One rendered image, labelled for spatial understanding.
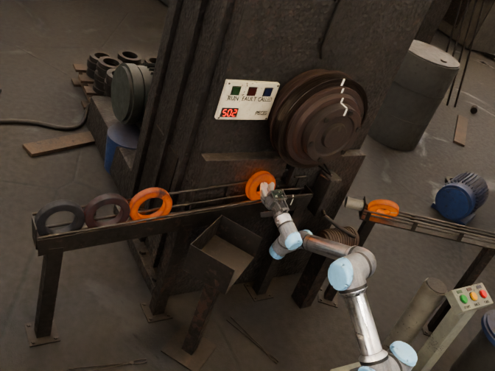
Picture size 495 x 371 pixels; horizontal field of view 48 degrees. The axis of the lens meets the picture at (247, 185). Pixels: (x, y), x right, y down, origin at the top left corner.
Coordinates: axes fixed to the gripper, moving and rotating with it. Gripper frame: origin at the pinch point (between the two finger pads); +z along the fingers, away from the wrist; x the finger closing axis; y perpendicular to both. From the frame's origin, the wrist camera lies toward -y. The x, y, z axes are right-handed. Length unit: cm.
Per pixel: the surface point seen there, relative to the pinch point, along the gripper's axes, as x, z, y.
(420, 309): -76, -69, -22
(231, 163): 17.1, 7.6, 7.7
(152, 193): 56, -2, 2
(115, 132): 26, 104, -80
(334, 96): -14, 6, 52
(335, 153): -22.7, -5.8, 28.2
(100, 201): 77, -2, 0
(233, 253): 24.2, -29.2, -8.3
